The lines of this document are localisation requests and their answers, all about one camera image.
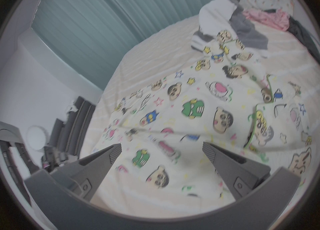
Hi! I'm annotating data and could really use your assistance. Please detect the bed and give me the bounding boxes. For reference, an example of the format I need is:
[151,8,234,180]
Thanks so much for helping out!
[82,0,320,214]

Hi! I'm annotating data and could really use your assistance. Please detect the blue-green curtain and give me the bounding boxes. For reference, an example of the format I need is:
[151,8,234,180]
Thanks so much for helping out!
[31,0,234,92]

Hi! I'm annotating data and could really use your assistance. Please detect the white trash bin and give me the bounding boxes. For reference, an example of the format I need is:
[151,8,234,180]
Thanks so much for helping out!
[26,125,48,152]

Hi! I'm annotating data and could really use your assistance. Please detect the grey and white garment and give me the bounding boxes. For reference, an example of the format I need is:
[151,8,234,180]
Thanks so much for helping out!
[191,0,269,54]

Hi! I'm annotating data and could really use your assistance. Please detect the black garment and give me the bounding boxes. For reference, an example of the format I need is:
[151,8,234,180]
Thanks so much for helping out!
[265,9,320,64]

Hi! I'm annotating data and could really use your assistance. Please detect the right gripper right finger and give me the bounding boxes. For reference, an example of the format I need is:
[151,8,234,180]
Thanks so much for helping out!
[202,141,271,201]

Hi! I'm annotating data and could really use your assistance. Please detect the white printed pyjama top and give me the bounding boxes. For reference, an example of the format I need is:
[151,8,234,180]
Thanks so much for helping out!
[99,30,314,199]

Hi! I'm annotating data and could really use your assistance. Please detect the dark grey ribbed panels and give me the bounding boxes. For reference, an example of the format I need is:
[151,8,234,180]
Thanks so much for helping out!
[47,96,96,165]

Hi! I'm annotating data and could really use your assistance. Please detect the pink garment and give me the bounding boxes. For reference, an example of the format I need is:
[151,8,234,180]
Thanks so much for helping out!
[242,8,290,32]

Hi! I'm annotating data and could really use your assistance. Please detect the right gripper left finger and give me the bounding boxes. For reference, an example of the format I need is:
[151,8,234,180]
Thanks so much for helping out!
[50,143,122,199]

